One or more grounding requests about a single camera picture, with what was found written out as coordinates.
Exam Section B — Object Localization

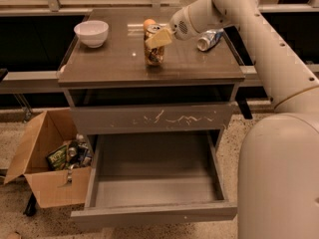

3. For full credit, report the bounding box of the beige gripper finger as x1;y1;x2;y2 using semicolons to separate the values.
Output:
146;27;173;49

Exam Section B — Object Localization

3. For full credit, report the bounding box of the cardboard box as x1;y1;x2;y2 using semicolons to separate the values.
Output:
4;109;91;208

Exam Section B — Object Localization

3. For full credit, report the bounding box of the orange soda can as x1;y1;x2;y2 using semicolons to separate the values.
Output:
144;23;164;66

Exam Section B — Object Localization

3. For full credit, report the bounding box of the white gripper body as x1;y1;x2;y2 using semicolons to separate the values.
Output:
169;7;193;40

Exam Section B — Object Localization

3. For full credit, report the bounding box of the open grey middle drawer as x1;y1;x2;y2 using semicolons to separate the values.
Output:
71;131;237;230

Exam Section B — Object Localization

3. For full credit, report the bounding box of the orange fruit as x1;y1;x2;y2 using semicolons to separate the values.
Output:
144;19;156;31

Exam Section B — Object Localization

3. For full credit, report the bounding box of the grey drawer cabinet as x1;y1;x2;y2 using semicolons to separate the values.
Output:
57;7;246;231

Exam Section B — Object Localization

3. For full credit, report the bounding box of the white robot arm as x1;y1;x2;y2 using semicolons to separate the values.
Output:
146;0;319;239

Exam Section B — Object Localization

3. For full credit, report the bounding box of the blue silver crushed can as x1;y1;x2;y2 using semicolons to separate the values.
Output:
197;29;223;52

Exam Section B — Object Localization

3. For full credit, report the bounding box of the green snack bag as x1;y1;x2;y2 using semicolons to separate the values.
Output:
46;144;67;170

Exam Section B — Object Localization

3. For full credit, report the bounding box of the white bowl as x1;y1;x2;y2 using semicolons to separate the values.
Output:
74;20;109;48

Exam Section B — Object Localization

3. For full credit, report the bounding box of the dark can in box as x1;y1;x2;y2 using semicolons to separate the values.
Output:
67;141;78;163

